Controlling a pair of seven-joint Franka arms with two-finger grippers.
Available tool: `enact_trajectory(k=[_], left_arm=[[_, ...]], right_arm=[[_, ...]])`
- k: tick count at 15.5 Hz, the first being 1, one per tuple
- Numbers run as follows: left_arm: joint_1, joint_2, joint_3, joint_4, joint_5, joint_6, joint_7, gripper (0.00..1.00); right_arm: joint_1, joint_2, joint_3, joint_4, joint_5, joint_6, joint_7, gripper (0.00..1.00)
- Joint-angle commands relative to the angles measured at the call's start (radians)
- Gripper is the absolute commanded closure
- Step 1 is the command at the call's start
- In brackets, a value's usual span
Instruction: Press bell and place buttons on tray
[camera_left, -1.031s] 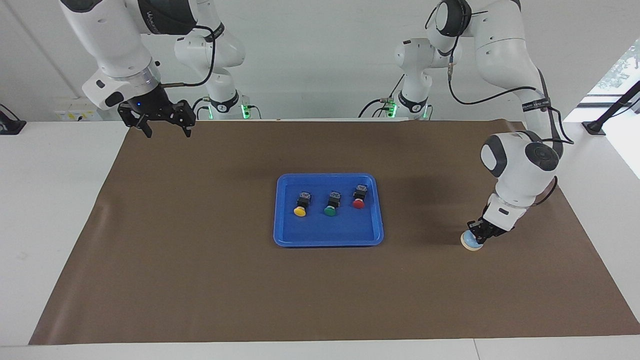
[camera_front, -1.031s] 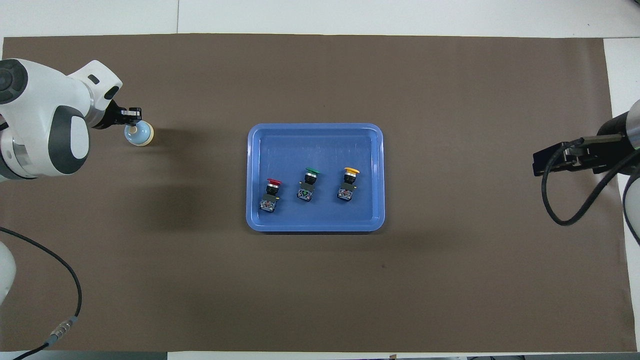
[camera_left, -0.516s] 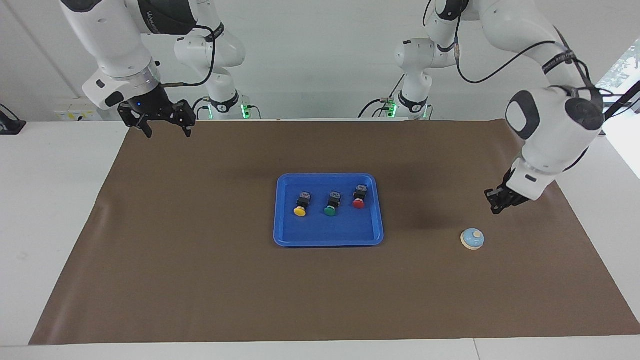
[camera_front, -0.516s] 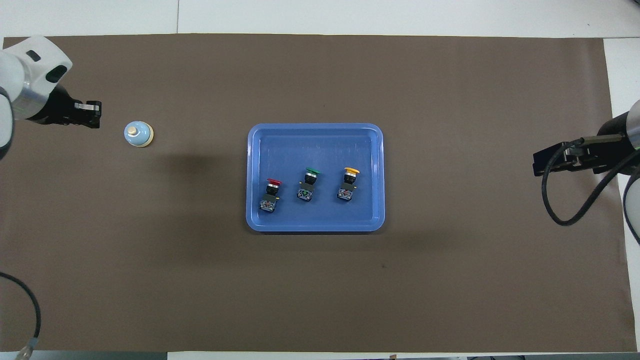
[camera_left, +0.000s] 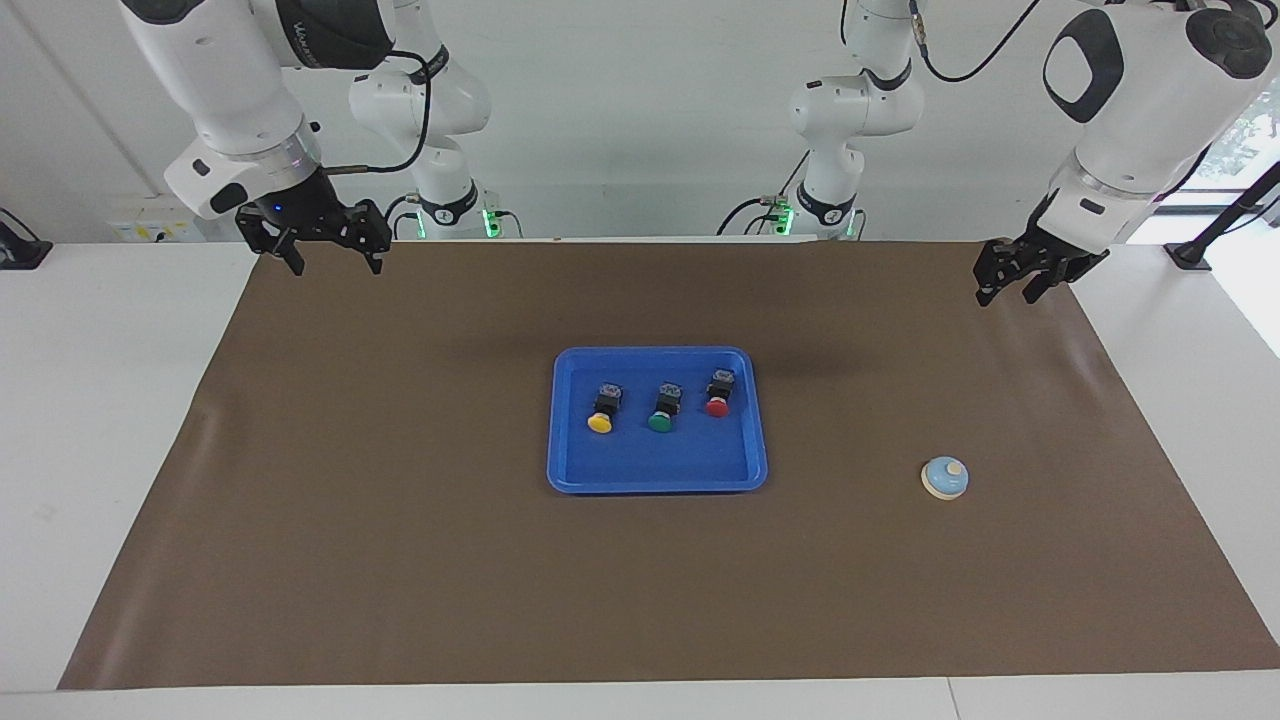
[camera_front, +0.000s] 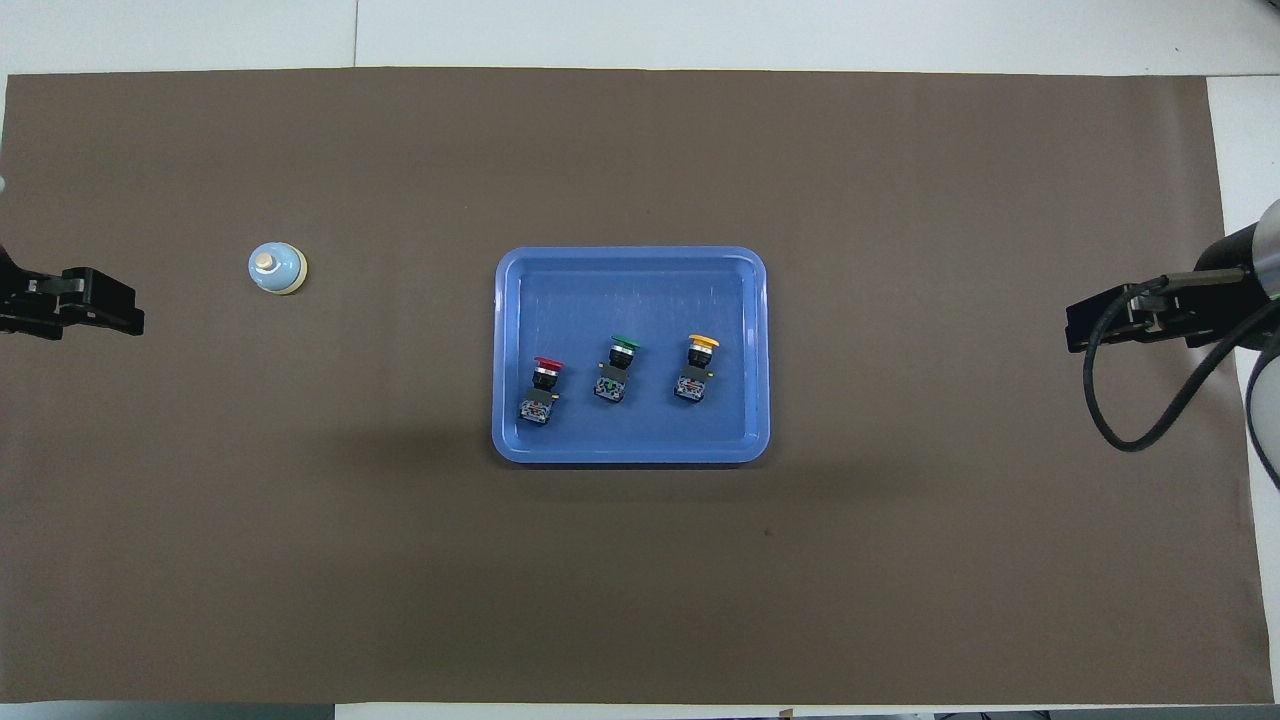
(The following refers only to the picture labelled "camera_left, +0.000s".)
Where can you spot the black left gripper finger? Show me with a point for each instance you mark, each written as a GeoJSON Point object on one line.
{"type": "Point", "coordinates": [987, 290]}
{"type": "Point", "coordinates": [1042, 284]}

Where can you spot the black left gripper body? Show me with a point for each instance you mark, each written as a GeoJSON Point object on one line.
{"type": "Point", "coordinates": [1040, 252]}

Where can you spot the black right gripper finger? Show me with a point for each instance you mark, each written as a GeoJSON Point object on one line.
{"type": "Point", "coordinates": [376, 258]}
{"type": "Point", "coordinates": [293, 260]}

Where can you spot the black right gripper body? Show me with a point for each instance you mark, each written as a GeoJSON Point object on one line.
{"type": "Point", "coordinates": [300, 212]}

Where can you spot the light blue call bell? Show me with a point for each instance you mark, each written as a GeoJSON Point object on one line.
{"type": "Point", "coordinates": [944, 480]}

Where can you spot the yellow push button switch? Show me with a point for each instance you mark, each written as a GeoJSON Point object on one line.
{"type": "Point", "coordinates": [602, 414]}

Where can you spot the red push button switch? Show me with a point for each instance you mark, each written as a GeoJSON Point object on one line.
{"type": "Point", "coordinates": [718, 400]}

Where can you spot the green push button switch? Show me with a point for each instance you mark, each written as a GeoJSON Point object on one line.
{"type": "Point", "coordinates": [663, 412]}

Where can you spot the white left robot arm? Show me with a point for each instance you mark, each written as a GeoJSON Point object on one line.
{"type": "Point", "coordinates": [1140, 110]}

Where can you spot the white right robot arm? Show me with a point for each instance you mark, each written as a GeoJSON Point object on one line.
{"type": "Point", "coordinates": [230, 80]}

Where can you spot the blue plastic tray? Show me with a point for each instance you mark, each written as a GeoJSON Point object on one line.
{"type": "Point", "coordinates": [655, 465]}

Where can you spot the window with green foliage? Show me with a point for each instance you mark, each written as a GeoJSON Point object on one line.
{"type": "Point", "coordinates": [1240, 140]}

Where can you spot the brown table mat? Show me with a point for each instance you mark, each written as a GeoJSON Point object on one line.
{"type": "Point", "coordinates": [640, 580]}

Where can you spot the white wall socket box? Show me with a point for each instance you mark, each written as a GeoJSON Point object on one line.
{"type": "Point", "coordinates": [150, 225]}

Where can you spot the black camera stand pole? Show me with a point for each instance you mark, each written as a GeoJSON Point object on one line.
{"type": "Point", "coordinates": [1225, 215]}

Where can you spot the black table clamp mount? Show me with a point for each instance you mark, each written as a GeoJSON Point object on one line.
{"type": "Point", "coordinates": [20, 250]}

